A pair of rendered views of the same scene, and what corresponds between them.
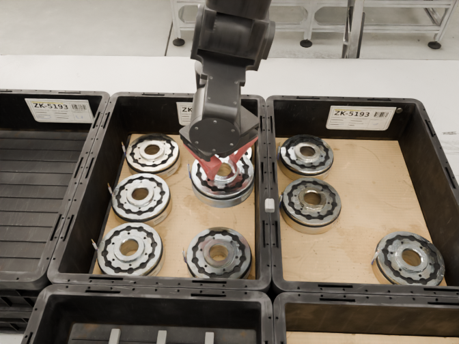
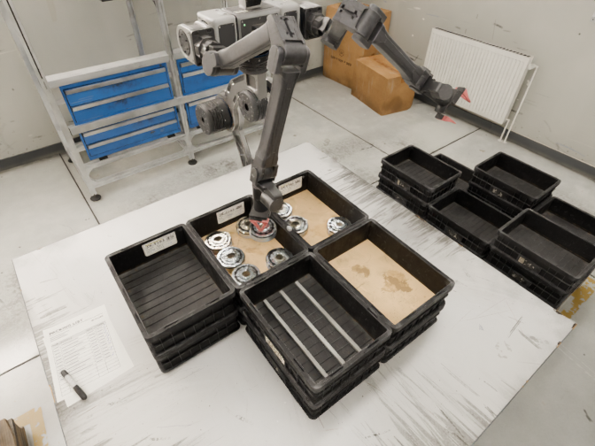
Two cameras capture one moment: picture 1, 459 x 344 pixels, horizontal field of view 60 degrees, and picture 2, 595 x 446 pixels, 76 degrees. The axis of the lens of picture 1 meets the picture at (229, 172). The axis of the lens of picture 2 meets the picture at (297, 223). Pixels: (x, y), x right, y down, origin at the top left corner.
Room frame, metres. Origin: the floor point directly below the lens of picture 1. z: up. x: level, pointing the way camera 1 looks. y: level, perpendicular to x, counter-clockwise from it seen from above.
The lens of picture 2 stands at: (-0.46, 0.57, 1.92)
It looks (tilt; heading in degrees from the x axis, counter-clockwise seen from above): 43 degrees down; 320
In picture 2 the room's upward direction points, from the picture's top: 1 degrees clockwise
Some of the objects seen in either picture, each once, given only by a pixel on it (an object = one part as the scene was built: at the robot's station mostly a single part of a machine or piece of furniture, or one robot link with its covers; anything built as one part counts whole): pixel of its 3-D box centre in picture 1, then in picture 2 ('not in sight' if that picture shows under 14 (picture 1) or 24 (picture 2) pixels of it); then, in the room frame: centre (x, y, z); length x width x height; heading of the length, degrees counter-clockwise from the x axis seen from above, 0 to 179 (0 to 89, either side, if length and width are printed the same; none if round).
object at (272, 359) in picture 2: not in sight; (310, 339); (0.02, 0.10, 0.76); 0.40 x 0.30 x 0.12; 178
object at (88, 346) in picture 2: not in sight; (83, 349); (0.49, 0.72, 0.70); 0.33 x 0.23 x 0.01; 179
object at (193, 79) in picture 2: not in sight; (224, 85); (2.29, -0.90, 0.60); 0.72 x 0.03 x 0.56; 89
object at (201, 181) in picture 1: (222, 171); (262, 226); (0.41, 0.01, 0.93); 0.10 x 0.10 x 0.01
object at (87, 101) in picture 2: not in sight; (127, 111); (2.31, -0.10, 0.60); 0.72 x 0.03 x 0.56; 89
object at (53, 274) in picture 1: (176, 175); (245, 237); (0.42, 0.09, 0.92); 0.40 x 0.30 x 0.02; 178
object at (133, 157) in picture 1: (152, 151); (218, 240); (0.53, 0.15, 0.86); 0.10 x 0.10 x 0.01
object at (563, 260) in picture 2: not in sight; (530, 269); (-0.24, -1.24, 0.37); 0.40 x 0.30 x 0.45; 179
